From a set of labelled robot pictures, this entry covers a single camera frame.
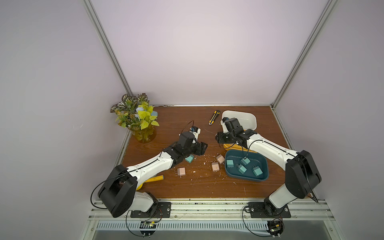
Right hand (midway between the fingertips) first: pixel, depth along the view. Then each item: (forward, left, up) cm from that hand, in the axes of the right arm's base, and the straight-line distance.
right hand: (219, 133), depth 88 cm
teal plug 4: (-18, -22, -12) cm, 30 cm away
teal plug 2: (-14, -7, -11) cm, 19 cm away
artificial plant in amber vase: (+3, +47, +13) cm, 49 cm away
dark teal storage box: (-15, -14, -10) cm, 23 cm away
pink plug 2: (-11, -1, -12) cm, 16 cm away
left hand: (-8, +8, +1) cm, 11 cm away
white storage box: (+21, -24, -13) cm, 35 cm away
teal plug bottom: (-18, -13, -10) cm, 24 cm away
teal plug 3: (-12, -16, -11) cm, 23 cm away
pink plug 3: (-17, +2, -11) cm, 20 cm away
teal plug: (-12, +18, -11) cm, 24 cm away
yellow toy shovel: (-23, +34, -12) cm, 43 cm away
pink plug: (-20, +22, -10) cm, 31 cm away
